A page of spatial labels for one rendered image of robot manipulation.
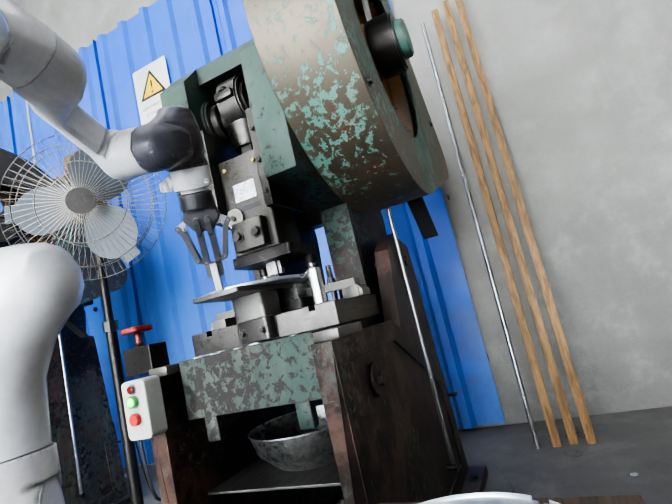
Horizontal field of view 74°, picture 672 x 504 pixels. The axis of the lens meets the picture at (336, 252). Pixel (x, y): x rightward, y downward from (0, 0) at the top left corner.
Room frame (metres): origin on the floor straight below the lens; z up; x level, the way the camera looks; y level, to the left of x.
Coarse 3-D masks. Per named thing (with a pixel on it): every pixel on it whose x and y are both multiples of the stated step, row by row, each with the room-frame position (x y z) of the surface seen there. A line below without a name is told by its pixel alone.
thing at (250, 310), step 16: (240, 288) 0.99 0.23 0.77; (256, 288) 1.05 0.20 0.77; (272, 288) 1.11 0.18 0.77; (288, 288) 1.21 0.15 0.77; (240, 304) 1.13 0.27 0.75; (256, 304) 1.11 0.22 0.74; (272, 304) 1.14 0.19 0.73; (240, 320) 1.14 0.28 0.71; (256, 320) 1.12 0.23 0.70; (272, 320) 1.12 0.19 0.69; (240, 336) 1.13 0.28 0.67; (256, 336) 1.12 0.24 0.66; (272, 336) 1.11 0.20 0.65
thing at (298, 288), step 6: (294, 288) 1.22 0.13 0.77; (300, 288) 1.24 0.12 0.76; (306, 288) 1.27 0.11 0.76; (282, 294) 1.23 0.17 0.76; (288, 294) 1.23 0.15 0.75; (294, 294) 1.22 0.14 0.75; (300, 294) 1.23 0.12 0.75; (306, 294) 1.26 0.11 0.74; (282, 300) 1.23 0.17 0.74; (288, 300) 1.23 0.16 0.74
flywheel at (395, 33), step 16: (368, 0) 1.26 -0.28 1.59; (368, 16) 1.11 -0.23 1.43; (384, 16) 1.04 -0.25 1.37; (368, 32) 1.05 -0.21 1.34; (384, 32) 1.03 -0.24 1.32; (400, 32) 1.04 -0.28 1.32; (368, 48) 1.06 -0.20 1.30; (384, 48) 1.05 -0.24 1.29; (400, 48) 1.06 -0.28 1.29; (384, 64) 1.08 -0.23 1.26; (400, 64) 1.08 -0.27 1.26; (384, 80) 1.35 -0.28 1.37; (400, 80) 1.39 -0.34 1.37; (400, 96) 1.40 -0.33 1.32; (400, 112) 1.39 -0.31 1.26; (416, 128) 1.43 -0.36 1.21
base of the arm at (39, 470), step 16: (48, 448) 0.55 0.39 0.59; (0, 464) 0.50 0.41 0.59; (16, 464) 0.51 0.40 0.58; (32, 464) 0.53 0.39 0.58; (48, 464) 0.55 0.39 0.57; (0, 480) 0.50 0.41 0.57; (16, 480) 0.51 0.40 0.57; (32, 480) 0.52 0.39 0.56; (48, 480) 0.55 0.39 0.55; (0, 496) 0.50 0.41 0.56; (16, 496) 0.51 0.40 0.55; (32, 496) 0.52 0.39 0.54; (48, 496) 0.54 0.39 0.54
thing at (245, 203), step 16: (240, 160) 1.21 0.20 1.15; (224, 176) 1.23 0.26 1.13; (240, 176) 1.21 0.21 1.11; (256, 176) 1.19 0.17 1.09; (224, 192) 1.24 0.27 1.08; (240, 192) 1.22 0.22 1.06; (256, 192) 1.20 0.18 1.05; (240, 208) 1.22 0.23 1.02; (256, 208) 1.20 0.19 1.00; (272, 208) 1.19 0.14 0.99; (240, 224) 1.19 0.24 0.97; (256, 224) 1.17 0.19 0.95; (272, 224) 1.19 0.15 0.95; (288, 224) 1.25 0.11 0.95; (240, 240) 1.19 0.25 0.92; (256, 240) 1.17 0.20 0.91; (272, 240) 1.19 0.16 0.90; (288, 240) 1.23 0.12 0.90; (240, 256) 1.24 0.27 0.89
